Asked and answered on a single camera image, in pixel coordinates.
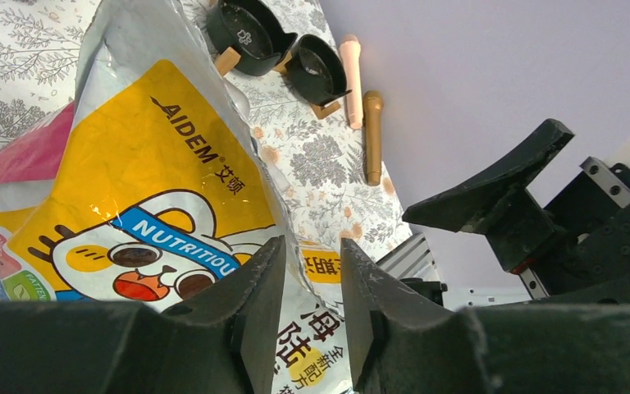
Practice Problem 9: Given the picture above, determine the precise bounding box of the pink microphone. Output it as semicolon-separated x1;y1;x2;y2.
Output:
339;34;363;130

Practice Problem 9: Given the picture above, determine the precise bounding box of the right black pet bowl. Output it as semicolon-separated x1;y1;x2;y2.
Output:
275;34;351;120

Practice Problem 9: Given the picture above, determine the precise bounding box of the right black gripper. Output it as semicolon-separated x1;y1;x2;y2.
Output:
403;118;630;304

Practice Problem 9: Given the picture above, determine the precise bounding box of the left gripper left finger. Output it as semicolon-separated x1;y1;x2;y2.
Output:
0;236;287;393

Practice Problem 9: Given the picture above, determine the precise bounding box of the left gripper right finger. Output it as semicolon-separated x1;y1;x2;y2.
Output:
340;238;630;393

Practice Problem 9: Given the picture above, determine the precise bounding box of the black pet bowl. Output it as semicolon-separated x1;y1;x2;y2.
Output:
205;0;298;76
275;34;351;120

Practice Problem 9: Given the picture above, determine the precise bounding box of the left black pet bowl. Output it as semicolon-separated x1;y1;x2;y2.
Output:
205;0;298;76

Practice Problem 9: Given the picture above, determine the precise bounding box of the cat food bag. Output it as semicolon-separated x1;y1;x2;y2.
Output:
0;1;351;393

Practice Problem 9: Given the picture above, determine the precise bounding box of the gold microphone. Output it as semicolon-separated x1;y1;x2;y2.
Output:
363;90;384;186

